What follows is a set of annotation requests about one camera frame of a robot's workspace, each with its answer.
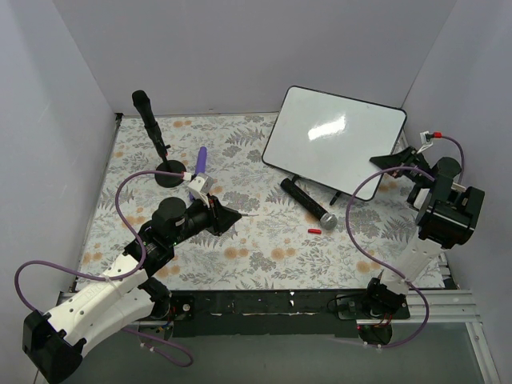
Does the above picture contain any floral patterned table mat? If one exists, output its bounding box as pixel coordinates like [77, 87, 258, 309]
[79, 114, 415, 290]

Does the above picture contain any black round microphone stand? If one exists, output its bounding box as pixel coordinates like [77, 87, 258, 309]
[150, 134, 186, 188]

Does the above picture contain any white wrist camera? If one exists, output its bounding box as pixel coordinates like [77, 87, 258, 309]
[182, 172, 214, 201]
[417, 131, 442, 154]

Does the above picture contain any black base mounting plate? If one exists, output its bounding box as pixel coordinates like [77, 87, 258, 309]
[123, 289, 411, 339]

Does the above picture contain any black microphone silver head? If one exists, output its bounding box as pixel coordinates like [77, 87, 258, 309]
[280, 178, 338, 230]

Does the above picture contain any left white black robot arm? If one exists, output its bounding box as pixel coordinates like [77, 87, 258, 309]
[22, 196, 242, 383]

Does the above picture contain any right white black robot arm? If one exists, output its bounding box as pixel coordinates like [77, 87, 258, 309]
[362, 146, 485, 318]

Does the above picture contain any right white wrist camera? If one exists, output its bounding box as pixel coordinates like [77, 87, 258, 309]
[417, 131, 442, 154]

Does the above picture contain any aluminium frame rail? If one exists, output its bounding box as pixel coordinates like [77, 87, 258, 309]
[50, 290, 482, 326]

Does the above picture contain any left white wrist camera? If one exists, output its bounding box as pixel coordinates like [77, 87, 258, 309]
[182, 172, 214, 201]

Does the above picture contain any white whiteboard black frame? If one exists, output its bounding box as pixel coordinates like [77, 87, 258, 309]
[262, 86, 407, 201]

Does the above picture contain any black microphone on stand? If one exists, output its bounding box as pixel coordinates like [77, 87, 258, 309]
[132, 90, 162, 140]

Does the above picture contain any purple microphone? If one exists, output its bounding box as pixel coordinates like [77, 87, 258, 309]
[189, 146, 209, 201]

